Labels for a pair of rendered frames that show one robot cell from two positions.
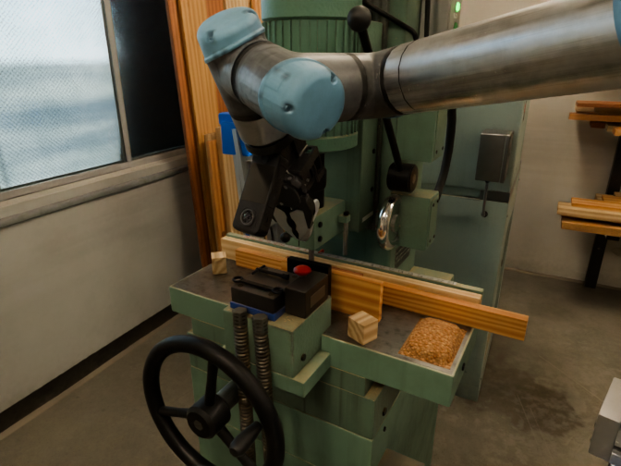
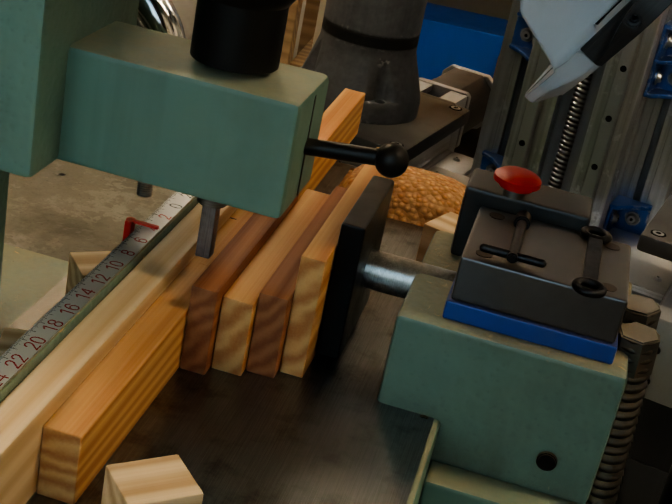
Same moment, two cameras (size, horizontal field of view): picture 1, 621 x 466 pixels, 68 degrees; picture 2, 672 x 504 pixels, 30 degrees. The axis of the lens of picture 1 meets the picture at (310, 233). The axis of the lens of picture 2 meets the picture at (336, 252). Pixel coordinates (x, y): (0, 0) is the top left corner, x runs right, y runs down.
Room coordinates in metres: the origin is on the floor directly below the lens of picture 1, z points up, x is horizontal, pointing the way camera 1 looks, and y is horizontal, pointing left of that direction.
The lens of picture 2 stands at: (1.06, 0.66, 1.28)
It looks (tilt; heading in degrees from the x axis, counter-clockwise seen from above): 25 degrees down; 249
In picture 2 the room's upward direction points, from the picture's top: 12 degrees clockwise
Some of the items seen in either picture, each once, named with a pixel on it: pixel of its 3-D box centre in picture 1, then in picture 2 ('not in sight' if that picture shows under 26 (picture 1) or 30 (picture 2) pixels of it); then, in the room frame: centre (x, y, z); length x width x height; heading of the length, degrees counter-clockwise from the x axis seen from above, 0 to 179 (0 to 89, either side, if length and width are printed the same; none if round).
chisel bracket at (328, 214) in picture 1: (317, 225); (191, 127); (0.91, -0.01, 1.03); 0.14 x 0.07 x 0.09; 150
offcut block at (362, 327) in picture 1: (362, 327); (451, 248); (0.68, -0.09, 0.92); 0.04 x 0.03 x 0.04; 39
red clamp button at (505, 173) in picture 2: (302, 270); (517, 179); (0.70, 0.01, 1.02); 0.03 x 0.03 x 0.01
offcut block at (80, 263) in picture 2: not in sight; (98, 284); (0.92, -0.20, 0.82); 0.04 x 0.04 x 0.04; 10
